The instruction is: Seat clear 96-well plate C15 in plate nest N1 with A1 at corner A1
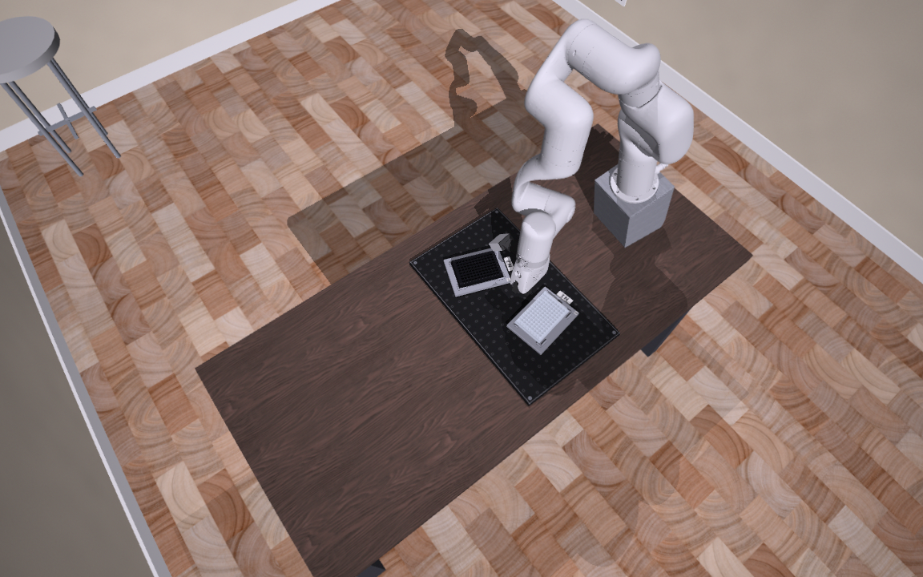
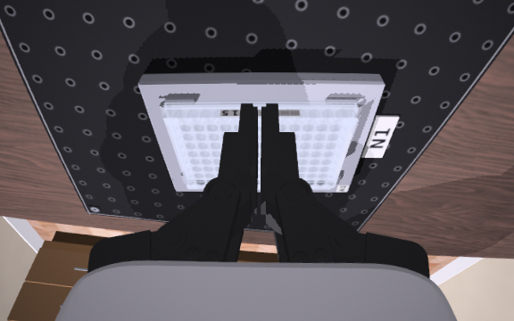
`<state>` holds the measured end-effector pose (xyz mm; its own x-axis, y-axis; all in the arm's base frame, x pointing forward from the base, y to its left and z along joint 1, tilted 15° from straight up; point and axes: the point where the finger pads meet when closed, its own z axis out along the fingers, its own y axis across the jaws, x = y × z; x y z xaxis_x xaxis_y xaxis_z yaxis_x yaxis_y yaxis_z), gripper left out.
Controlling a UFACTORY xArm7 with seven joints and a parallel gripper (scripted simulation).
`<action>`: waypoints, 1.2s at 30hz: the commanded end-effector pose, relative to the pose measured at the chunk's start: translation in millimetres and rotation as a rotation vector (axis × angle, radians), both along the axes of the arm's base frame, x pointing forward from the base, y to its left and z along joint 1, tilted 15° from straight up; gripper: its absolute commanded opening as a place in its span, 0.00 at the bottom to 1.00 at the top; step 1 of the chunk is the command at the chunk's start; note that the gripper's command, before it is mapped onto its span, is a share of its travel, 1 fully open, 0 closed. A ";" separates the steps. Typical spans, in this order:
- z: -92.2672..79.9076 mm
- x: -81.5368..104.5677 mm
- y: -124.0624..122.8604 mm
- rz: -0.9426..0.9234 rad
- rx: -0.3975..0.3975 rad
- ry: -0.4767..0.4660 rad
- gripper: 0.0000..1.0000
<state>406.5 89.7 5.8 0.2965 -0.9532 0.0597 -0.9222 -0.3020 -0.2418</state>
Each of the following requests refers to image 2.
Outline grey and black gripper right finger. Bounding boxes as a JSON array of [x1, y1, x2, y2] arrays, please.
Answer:
[[261, 103, 430, 279]]

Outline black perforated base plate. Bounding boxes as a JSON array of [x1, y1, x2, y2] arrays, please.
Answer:
[[0, 0, 514, 231]]

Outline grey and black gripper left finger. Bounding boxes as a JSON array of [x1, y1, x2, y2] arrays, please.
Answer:
[[87, 103, 258, 273]]

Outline clear well plate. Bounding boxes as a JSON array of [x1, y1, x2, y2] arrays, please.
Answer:
[[162, 101, 359, 190]]

